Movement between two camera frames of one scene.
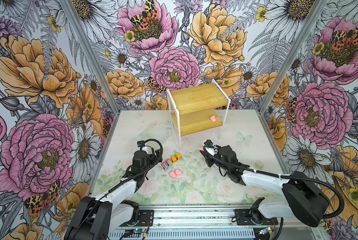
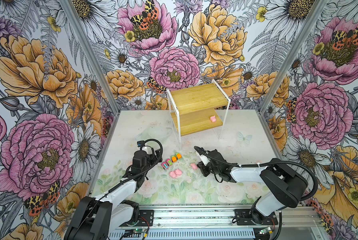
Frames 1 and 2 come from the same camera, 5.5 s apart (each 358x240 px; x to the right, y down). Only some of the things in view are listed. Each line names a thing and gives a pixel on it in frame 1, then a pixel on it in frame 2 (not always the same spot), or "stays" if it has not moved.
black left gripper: [152, 156] stays
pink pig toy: [178, 172] stays
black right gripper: [207, 158] -> [202, 169]
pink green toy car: [164, 165] stays
